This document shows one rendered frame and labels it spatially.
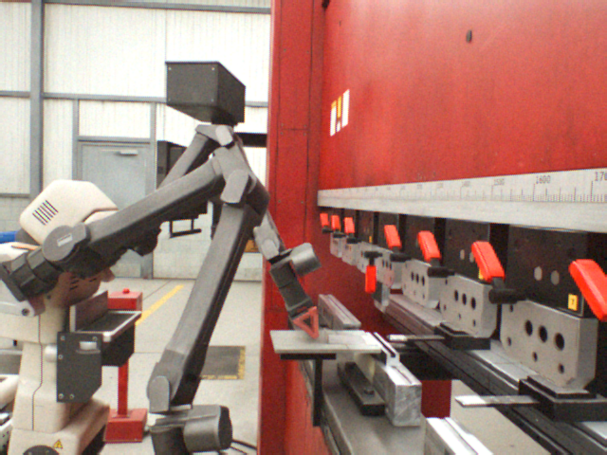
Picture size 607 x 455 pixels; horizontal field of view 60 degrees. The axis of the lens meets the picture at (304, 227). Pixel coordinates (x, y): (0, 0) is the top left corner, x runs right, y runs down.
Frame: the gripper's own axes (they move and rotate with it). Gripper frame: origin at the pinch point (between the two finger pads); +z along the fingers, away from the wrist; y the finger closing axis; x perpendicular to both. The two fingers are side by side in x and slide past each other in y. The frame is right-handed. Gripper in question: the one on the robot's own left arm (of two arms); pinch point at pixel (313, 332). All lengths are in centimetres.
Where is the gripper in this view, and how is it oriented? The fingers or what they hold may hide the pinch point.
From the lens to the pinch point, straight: 137.0
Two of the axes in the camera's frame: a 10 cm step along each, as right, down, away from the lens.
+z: 4.6, 8.8, 1.0
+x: -8.8, 4.7, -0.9
